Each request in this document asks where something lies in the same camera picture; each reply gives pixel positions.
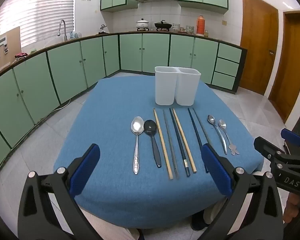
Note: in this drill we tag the person's right hand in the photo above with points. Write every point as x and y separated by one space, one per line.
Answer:
291 207

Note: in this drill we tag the grey metal chopstick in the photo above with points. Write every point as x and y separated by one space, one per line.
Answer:
170 140
201 125

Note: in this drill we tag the blue tablecloth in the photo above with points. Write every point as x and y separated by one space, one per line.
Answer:
110 130

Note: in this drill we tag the plain wooden door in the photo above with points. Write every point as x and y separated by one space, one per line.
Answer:
292 67

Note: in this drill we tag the white two-compartment utensil holder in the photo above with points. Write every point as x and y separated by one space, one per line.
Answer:
165 87

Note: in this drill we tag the dark blue chopstick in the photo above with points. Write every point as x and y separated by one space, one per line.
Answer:
177 135
193 127

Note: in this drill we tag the metal kitchen faucet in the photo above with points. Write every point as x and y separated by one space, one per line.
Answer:
64 30

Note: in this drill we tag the large ornate silver spoon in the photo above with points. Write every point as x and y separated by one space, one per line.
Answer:
137 126

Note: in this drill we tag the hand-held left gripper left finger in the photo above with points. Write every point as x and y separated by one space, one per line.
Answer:
86 170

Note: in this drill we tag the wooden chopstick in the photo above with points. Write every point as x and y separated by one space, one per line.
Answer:
162 140
183 137

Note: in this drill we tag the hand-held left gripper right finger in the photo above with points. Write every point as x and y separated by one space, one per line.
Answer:
216 170

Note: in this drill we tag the black plastic spoon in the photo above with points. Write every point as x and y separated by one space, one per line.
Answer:
150 127

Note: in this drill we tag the white window blinds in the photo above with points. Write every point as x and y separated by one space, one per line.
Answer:
40 12

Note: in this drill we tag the plain silver spoon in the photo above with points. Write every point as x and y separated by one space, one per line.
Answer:
211 120

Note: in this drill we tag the dish soap bottles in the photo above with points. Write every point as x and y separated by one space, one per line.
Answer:
75 35

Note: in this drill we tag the black wok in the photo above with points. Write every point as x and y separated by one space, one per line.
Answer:
163 25

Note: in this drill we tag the green lower kitchen cabinets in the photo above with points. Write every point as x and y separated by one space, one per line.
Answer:
65 67

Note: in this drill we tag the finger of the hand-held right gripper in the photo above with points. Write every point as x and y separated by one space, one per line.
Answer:
265 146
291 136

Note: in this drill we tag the gas stove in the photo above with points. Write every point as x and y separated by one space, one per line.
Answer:
153 30

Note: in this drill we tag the orange thermos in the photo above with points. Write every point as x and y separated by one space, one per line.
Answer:
200 26

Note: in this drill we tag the red cloth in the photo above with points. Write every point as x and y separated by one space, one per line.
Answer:
21 55

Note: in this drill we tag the stack of glass bowls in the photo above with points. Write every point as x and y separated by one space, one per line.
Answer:
189 29

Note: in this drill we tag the cardboard board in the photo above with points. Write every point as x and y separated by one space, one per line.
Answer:
10 55

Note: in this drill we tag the white lidded pot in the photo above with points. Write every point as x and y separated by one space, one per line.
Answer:
142 24

